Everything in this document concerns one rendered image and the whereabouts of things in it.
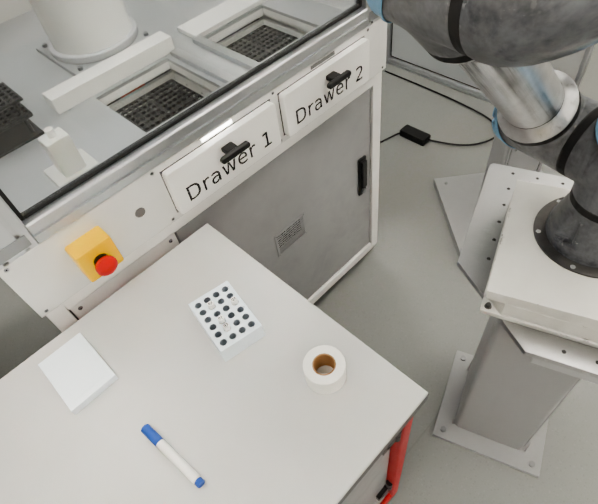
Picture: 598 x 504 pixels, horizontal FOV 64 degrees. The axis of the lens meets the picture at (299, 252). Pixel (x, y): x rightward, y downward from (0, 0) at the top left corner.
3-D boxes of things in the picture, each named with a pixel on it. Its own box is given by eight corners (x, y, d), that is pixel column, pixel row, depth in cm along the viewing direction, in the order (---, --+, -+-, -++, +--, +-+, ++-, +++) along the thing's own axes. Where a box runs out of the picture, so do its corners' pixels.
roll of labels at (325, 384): (352, 387, 79) (351, 377, 76) (311, 400, 78) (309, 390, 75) (338, 350, 83) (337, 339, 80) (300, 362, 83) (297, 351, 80)
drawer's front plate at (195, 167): (282, 143, 111) (275, 102, 102) (182, 215, 100) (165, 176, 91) (276, 140, 112) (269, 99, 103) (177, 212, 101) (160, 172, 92)
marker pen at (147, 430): (207, 481, 72) (204, 478, 71) (199, 490, 72) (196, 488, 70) (149, 425, 79) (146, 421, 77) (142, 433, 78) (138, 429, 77)
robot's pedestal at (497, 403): (553, 384, 151) (672, 223, 92) (537, 478, 135) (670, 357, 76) (456, 351, 161) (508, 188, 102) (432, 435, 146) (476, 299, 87)
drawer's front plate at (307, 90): (369, 79, 123) (369, 38, 114) (289, 137, 112) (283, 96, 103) (364, 77, 124) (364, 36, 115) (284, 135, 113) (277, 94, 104)
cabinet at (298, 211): (382, 250, 191) (390, 65, 129) (177, 447, 152) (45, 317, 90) (230, 155, 239) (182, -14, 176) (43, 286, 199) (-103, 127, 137)
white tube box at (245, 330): (265, 335, 87) (262, 325, 84) (225, 362, 84) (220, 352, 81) (231, 291, 94) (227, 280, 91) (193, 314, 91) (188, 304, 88)
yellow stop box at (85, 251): (127, 261, 91) (111, 237, 85) (94, 285, 88) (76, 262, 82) (113, 248, 93) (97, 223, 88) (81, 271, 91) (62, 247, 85)
